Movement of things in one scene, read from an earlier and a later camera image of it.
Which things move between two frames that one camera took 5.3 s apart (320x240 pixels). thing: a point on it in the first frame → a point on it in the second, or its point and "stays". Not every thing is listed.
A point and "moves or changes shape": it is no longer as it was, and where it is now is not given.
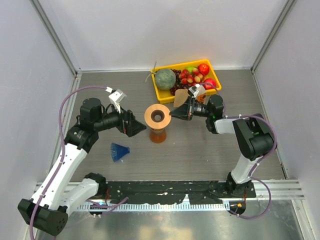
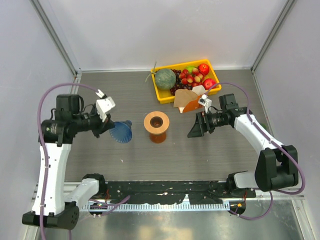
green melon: x=165 y=79 stays
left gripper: x=132 y=126 → x=103 y=126
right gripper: x=186 y=111 → x=202 y=125
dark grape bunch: x=178 y=84 stays
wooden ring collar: x=160 y=125 moves or changes shape
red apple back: x=204 y=68 stays
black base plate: x=167 y=192 stays
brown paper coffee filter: x=180 y=96 stays
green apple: x=190 y=68 stays
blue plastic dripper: x=118 y=151 → x=122 y=132
